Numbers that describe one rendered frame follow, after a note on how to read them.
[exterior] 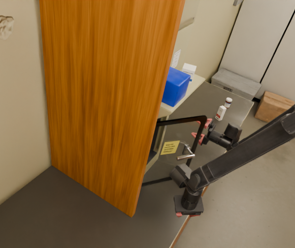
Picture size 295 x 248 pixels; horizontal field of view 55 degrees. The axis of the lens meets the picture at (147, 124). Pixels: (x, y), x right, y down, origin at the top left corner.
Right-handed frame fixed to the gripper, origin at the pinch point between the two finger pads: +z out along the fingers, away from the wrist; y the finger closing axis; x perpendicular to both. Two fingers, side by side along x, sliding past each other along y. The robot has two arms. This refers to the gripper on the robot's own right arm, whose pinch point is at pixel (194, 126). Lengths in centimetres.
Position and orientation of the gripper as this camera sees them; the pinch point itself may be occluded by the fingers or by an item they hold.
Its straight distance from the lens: 146.5
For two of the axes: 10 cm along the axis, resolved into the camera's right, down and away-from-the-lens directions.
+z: -8.4, -4.4, 3.2
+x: -5.3, 5.5, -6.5
